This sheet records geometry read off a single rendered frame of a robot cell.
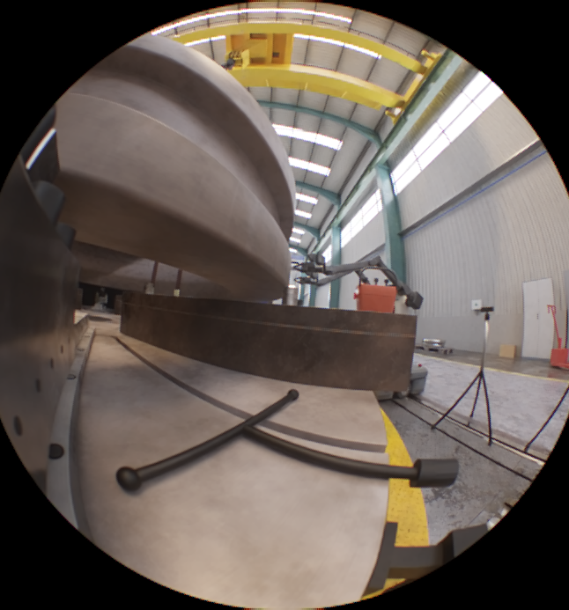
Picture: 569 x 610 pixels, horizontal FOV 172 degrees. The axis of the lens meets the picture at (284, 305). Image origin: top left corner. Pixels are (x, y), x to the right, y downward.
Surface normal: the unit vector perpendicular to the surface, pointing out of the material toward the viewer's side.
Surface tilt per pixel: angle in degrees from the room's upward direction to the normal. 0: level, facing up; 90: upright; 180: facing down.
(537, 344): 90
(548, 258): 90
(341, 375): 90
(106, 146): 90
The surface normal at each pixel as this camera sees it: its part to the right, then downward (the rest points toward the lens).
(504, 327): -0.99, -0.11
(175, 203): 0.87, 0.05
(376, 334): -0.25, -0.10
